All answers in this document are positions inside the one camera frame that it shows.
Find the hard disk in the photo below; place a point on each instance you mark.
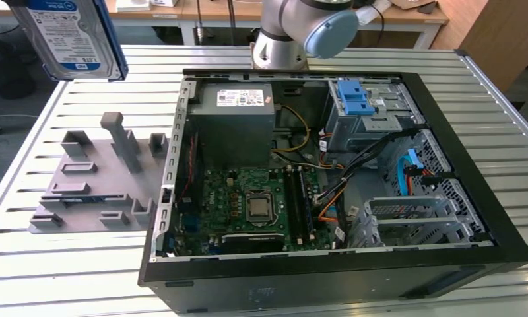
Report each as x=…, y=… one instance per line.
x=65, y=36

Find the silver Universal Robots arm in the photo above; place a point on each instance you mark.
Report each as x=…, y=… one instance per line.
x=281, y=49

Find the metal disk bay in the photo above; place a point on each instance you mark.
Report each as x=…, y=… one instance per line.
x=417, y=220

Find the grey power supply unit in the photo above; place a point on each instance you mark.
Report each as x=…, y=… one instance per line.
x=233, y=138

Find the silver CPU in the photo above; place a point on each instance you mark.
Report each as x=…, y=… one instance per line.
x=258, y=208

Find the green motherboard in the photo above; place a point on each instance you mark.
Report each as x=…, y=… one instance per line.
x=220, y=198

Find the black RAM slot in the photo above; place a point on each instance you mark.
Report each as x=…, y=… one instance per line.
x=294, y=204

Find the metal optical drive cage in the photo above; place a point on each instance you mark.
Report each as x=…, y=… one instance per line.
x=346, y=132

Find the black graphics card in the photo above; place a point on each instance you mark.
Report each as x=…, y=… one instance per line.
x=252, y=242

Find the blue plastic drive latch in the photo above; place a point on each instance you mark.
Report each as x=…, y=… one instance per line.
x=352, y=95

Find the grey plastic parts rack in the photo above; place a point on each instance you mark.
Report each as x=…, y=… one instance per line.
x=96, y=185

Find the black open PC case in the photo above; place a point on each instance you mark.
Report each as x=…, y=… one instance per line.
x=289, y=290

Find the RAM stick with blue label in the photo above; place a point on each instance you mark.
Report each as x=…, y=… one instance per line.
x=82, y=199

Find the small white box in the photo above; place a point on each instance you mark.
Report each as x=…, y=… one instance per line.
x=162, y=2

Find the large white box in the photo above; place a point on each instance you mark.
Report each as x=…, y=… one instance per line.
x=133, y=5

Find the brown cardboard piece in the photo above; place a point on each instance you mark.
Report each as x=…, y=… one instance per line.
x=406, y=4

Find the wooden cabinet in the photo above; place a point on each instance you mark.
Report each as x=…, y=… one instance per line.
x=501, y=39

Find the wooden desk white frame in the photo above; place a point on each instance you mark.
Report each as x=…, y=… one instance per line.
x=157, y=11

